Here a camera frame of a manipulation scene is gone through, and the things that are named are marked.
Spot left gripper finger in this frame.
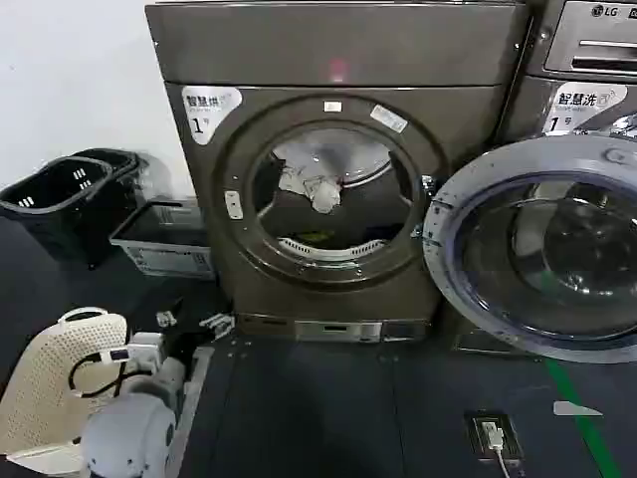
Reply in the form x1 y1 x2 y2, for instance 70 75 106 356
155 297 187 331
197 312 237 343

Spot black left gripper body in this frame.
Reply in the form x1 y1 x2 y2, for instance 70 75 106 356
163 322 213 368

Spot grey plastic crate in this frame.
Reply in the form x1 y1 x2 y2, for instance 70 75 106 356
108 195 218 281

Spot white perforated laundry basket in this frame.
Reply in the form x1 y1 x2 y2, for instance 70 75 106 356
0 307 131 462

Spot black plastic basket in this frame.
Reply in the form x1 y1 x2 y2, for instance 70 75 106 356
74 147 145 235
0 155 116 271

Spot white crumpled clothes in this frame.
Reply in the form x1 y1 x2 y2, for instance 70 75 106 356
275 142 345 216

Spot grey dryer with round opening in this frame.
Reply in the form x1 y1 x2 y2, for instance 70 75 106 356
144 0 531 346

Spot floor power socket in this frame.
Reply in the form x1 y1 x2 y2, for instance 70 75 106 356
464 409 525 465

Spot round glass dryer door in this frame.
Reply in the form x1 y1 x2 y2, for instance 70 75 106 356
421 134 637 364

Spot grey washing machine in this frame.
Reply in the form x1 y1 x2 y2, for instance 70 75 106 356
501 0 637 150

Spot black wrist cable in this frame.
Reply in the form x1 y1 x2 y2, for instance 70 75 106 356
68 350 141 400

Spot white plug with cable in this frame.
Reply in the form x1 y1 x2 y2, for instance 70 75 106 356
478 419 516 478

